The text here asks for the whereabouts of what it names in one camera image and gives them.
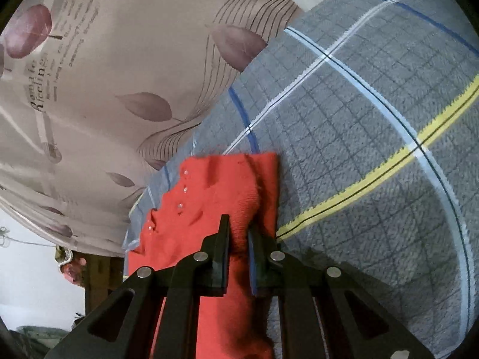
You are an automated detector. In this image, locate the green patterned cloth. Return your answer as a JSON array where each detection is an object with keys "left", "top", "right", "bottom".
[{"left": 7, "top": 312, "right": 77, "bottom": 354}]

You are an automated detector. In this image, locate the brown wooden furniture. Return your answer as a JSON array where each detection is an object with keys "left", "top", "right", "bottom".
[{"left": 80, "top": 253, "right": 126, "bottom": 317}]

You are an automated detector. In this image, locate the colourful floral cloth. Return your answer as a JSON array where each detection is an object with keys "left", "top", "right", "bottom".
[{"left": 55, "top": 245, "right": 87, "bottom": 288}]

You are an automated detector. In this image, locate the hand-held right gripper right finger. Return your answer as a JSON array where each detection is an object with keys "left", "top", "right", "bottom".
[{"left": 248, "top": 227, "right": 435, "bottom": 359}]

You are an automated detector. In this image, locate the red knitted sweater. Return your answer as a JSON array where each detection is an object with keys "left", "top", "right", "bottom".
[{"left": 127, "top": 153, "right": 280, "bottom": 359}]

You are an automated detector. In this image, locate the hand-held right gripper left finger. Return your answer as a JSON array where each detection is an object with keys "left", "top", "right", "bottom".
[{"left": 45, "top": 215, "right": 230, "bottom": 359}]

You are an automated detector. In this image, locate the grey plaid blanket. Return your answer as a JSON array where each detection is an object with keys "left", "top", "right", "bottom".
[{"left": 123, "top": 0, "right": 479, "bottom": 359}]

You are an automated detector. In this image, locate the beige leaf print curtain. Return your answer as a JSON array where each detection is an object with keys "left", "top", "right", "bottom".
[{"left": 0, "top": 0, "right": 304, "bottom": 258}]

